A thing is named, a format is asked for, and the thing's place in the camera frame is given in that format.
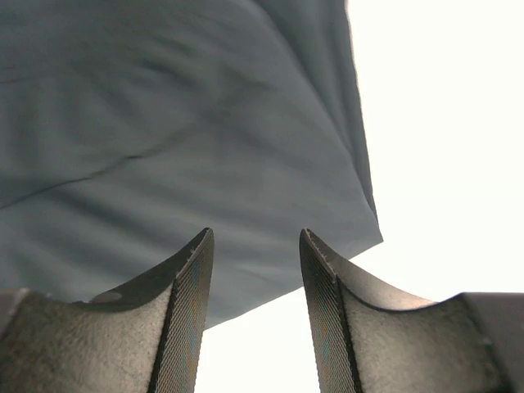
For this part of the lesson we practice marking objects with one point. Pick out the navy blue shorts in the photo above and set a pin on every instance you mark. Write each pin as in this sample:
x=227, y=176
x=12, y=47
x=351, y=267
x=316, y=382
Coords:
x=129, y=126

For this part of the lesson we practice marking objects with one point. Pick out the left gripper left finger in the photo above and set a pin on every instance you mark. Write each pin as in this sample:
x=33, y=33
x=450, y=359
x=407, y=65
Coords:
x=142, y=336

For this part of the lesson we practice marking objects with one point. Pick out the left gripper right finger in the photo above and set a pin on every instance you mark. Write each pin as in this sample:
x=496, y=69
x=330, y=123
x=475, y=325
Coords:
x=370, y=336

